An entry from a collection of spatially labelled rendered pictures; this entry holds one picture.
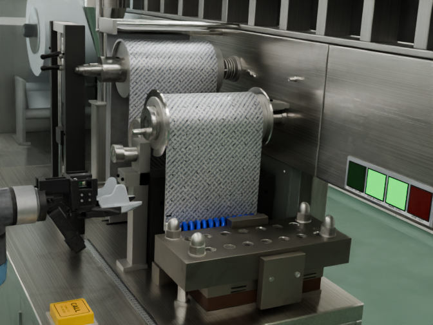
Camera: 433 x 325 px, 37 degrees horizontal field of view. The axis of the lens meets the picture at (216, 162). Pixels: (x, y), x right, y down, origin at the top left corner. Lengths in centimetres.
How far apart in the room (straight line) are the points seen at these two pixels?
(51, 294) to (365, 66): 80
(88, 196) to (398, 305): 251
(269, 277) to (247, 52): 65
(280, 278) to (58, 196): 48
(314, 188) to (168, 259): 59
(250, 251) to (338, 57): 45
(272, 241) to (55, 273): 50
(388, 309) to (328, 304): 211
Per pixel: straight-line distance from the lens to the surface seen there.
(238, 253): 131
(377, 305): 355
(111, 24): 162
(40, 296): 143
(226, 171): 146
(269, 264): 133
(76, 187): 130
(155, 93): 142
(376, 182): 131
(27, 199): 129
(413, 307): 361
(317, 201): 181
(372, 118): 132
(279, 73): 159
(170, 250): 132
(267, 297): 136
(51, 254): 163
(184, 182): 142
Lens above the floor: 154
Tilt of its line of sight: 15 degrees down
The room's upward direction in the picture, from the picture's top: 3 degrees clockwise
